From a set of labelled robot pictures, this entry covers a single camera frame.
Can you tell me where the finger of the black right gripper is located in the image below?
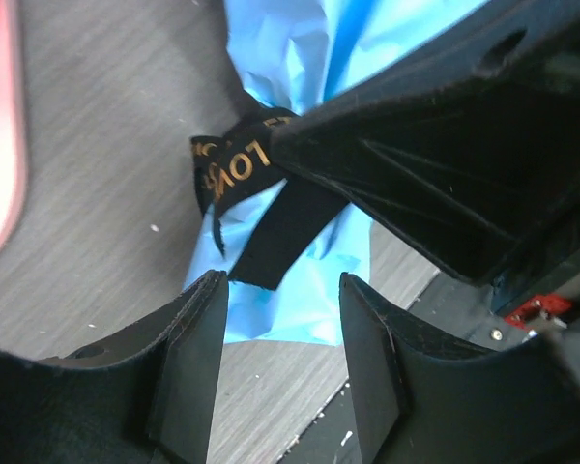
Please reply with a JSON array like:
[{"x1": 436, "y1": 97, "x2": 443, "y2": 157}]
[{"x1": 272, "y1": 1, "x2": 580, "y2": 284}]

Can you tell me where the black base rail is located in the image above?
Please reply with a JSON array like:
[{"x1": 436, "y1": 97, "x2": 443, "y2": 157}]
[{"x1": 289, "y1": 270, "x2": 580, "y2": 464}]

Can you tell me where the black ribbon gold lettering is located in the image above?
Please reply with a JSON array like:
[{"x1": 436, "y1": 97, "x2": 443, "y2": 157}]
[{"x1": 189, "y1": 107, "x2": 348, "y2": 290}]

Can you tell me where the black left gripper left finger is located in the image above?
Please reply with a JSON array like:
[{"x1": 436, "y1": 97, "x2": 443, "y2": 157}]
[{"x1": 0, "y1": 271, "x2": 228, "y2": 463}]

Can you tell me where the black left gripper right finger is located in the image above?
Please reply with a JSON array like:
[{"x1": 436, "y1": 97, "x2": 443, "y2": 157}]
[{"x1": 338, "y1": 272, "x2": 580, "y2": 464}]

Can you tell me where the blue wrapping paper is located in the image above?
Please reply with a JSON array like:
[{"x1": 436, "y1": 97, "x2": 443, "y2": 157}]
[{"x1": 187, "y1": 1, "x2": 478, "y2": 346}]

